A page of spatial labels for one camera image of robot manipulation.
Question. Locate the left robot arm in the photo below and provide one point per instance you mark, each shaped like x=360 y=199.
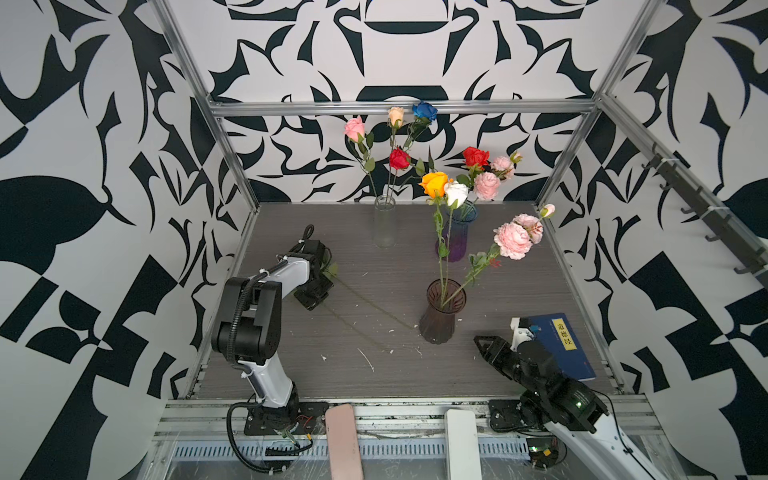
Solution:
x=247 y=331

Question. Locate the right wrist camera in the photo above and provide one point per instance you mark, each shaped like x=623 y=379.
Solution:
x=521 y=332

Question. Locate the pink rose stem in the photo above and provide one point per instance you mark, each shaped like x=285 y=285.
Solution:
x=362 y=143

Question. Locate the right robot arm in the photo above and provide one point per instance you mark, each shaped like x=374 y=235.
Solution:
x=581 y=420

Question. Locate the white pad on rail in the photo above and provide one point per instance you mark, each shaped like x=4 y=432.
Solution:
x=462 y=445

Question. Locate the clear glass vase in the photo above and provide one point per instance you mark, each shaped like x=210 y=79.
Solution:
x=384 y=230

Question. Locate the cream peach rose stem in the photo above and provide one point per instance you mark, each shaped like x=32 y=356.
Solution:
x=395 y=121

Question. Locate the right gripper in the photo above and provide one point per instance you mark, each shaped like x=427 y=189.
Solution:
x=495 y=352

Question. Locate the orange rose stem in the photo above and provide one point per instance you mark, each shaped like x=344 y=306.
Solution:
x=434 y=186

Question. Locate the small circuit board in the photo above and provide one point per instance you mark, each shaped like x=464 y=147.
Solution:
x=545 y=452

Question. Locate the pink spray roses bunch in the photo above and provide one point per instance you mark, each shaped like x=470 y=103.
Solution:
x=503 y=167

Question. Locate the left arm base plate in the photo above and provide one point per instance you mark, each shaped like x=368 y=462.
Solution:
x=301 y=418

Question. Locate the white rose stem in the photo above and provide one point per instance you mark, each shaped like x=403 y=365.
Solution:
x=456 y=195

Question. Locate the red rose stem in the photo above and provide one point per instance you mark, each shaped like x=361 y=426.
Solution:
x=400 y=160
x=476 y=163

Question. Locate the pink pad on rail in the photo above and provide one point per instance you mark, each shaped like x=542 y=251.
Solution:
x=343 y=447

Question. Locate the blue rose stem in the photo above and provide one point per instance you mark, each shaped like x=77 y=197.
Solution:
x=424 y=114

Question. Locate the blue purple glass vase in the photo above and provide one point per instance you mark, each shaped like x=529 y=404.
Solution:
x=455 y=231

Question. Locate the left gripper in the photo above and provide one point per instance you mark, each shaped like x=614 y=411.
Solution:
x=308 y=302

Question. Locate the blue book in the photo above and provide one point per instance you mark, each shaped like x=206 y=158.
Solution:
x=555 y=333

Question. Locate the dark pink glass vase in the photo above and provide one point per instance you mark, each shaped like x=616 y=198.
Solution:
x=438 y=322

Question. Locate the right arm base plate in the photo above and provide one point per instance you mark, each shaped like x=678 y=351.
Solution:
x=508 y=416

